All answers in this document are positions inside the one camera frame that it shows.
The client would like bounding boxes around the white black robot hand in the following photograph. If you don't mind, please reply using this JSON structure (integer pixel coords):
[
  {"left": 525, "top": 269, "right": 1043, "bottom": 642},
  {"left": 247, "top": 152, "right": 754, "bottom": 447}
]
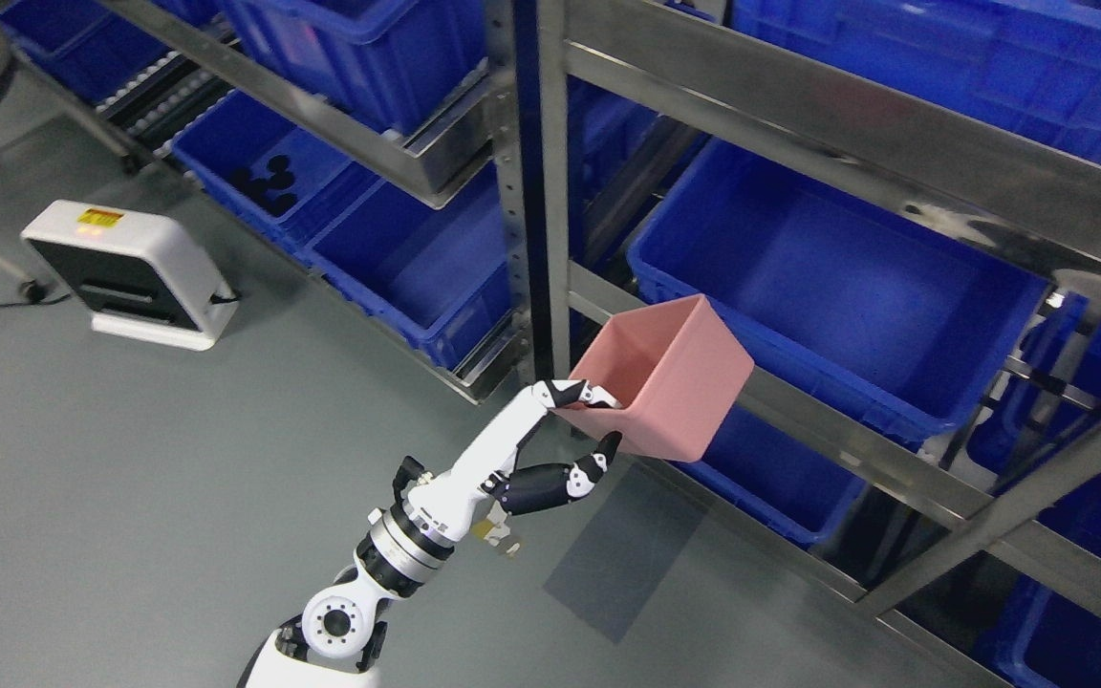
[{"left": 392, "top": 379, "right": 623, "bottom": 559}]

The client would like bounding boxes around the blue bin with black items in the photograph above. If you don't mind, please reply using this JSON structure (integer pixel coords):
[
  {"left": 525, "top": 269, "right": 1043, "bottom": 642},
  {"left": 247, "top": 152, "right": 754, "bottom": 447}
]
[{"left": 172, "top": 90, "right": 377, "bottom": 261}]

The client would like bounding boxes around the large blue shelf bin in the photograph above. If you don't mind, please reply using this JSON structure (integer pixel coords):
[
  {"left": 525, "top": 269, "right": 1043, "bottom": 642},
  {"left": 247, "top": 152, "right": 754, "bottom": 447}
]
[{"left": 626, "top": 140, "right": 1046, "bottom": 445}]

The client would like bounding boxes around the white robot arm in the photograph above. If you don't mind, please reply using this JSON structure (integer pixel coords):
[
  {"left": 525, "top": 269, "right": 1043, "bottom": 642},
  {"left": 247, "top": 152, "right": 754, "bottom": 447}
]
[{"left": 237, "top": 456, "right": 454, "bottom": 687}]

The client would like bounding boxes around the blue bin upper right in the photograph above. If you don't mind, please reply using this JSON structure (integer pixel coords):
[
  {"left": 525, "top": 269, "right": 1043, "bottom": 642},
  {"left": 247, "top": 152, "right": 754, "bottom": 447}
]
[{"left": 731, "top": 1, "right": 1101, "bottom": 164}]

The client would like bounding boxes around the pink plastic storage box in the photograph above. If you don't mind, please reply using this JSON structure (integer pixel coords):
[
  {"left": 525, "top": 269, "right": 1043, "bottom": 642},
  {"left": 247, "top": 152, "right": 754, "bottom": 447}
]
[{"left": 555, "top": 293, "right": 753, "bottom": 462}]

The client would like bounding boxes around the blue bin upper left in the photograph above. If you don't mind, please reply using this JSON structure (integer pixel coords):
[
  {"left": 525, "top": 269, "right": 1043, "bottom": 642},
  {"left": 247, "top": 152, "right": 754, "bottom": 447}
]
[{"left": 219, "top": 1, "right": 486, "bottom": 135}]

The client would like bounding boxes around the blue bin lower shelf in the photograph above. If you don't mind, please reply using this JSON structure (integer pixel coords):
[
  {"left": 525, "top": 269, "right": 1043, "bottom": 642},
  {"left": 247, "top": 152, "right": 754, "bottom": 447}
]
[{"left": 306, "top": 163, "right": 511, "bottom": 370}]

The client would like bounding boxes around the white black floor device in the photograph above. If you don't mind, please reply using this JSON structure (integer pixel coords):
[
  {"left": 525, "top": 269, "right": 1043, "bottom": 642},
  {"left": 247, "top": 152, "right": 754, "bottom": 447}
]
[{"left": 19, "top": 200, "right": 242, "bottom": 352}]

